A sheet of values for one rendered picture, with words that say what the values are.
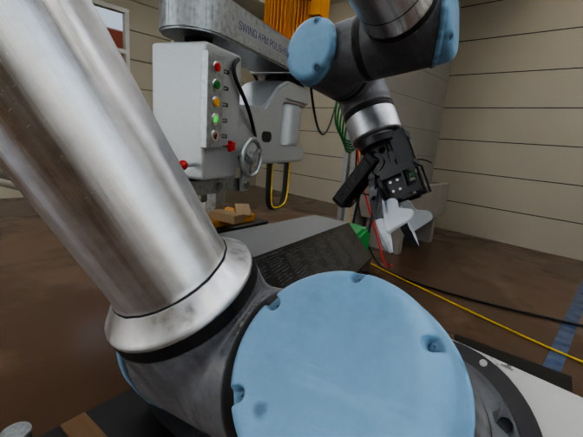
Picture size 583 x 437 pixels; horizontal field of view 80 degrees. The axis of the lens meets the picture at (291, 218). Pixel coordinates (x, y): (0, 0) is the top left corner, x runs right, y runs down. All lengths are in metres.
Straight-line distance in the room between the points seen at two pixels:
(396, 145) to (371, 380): 0.46
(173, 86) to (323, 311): 1.07
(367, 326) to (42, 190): 0.23
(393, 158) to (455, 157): 5.81
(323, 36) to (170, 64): 0.78
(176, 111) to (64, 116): 0.98
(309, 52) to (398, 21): 0.15
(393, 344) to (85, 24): 0.28
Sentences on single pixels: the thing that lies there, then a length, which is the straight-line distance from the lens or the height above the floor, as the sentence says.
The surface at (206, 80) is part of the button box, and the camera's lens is 1.15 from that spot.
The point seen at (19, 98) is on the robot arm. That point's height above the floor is 1.32.
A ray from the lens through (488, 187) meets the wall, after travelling 6.28.
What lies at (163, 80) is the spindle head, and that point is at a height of 1.45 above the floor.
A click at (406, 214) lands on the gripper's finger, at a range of 0.56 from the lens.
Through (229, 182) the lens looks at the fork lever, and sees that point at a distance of 1.38.
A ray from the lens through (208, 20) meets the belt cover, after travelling 1.23.
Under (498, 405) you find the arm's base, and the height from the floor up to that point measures 1.06.
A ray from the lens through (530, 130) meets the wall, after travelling 6.19.
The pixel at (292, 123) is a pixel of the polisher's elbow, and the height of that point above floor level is 1.38.
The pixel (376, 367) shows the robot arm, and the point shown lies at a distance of 0.23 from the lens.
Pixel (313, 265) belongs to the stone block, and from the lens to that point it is 1.60.
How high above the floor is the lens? 1.31
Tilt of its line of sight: 13 degrees down
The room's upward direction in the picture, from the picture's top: 5 degrees clockwise
